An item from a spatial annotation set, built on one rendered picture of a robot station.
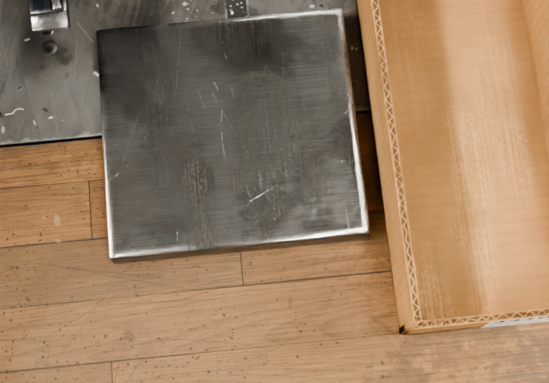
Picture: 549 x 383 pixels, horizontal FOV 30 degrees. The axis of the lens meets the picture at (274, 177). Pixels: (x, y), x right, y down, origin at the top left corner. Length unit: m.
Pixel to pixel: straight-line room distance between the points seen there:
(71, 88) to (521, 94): 0.31
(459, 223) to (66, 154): 0.27
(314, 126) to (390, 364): 0.16
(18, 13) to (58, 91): 0.07
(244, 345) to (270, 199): 0.10
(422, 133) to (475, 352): 0.15
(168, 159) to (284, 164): 0.08
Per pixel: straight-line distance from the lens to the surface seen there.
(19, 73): 0.74
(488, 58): 0.73
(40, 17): 0.66
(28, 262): 0.70
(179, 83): 0.70
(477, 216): 0.70
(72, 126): 0.72
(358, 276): 0.68
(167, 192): 0.67
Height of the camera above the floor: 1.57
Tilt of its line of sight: 75 degrees down
